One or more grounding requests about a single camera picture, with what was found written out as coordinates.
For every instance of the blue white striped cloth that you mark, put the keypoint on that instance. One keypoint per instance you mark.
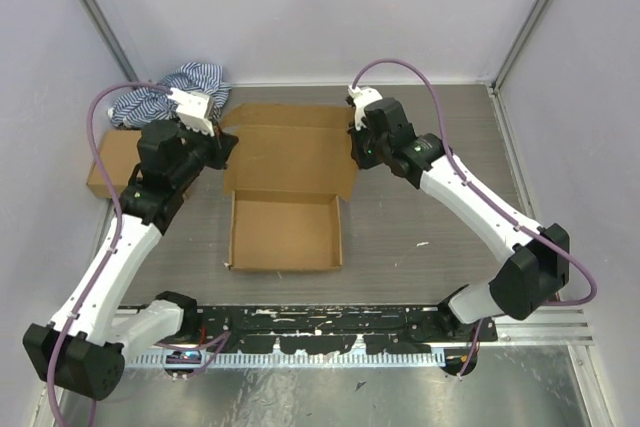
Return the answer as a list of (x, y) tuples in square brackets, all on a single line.
[(139, 107)]

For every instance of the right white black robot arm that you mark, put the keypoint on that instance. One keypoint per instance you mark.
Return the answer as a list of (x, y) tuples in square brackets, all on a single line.
[(532, 269)]

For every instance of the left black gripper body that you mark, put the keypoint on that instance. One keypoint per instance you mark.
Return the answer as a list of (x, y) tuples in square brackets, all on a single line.
[(212, 151)]

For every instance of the brown cardboard box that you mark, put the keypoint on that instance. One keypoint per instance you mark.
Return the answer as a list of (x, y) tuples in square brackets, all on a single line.
[(119, 154)]

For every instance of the aluminium front rail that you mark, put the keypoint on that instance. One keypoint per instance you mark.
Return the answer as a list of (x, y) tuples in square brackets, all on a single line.
[(540, 322)]

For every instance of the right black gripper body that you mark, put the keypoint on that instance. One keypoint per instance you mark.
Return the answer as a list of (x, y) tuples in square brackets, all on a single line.
[(368, 151)]

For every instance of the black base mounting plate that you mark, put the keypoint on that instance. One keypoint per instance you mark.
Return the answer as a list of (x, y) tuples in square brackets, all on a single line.
[(324, 329)]

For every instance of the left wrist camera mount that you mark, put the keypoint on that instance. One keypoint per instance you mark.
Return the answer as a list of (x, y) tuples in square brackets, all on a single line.
[(195, 110)]

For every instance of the left aluminium frame post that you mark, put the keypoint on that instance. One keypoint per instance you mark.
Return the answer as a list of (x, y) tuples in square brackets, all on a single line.
[(99, 20)]

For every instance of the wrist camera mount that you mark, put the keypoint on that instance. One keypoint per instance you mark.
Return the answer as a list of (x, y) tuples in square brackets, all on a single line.
[(195, 110), (359, 99)]

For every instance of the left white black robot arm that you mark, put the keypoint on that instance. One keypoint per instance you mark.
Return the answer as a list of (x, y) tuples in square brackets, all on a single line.
[(81, 349)]

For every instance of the slotted grey cable duct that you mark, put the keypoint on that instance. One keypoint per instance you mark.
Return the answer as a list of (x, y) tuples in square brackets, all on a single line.
[(172, 359)]

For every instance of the right aluminium frame post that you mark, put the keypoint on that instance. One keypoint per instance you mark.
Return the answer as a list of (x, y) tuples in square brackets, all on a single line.
[(532, 20)]

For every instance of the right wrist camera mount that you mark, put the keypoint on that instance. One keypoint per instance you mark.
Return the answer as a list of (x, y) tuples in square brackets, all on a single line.
[(359, 99)]

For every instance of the aluminium frame post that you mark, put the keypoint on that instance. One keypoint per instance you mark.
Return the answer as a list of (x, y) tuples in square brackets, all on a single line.
[(99, 20), (532, 20)]

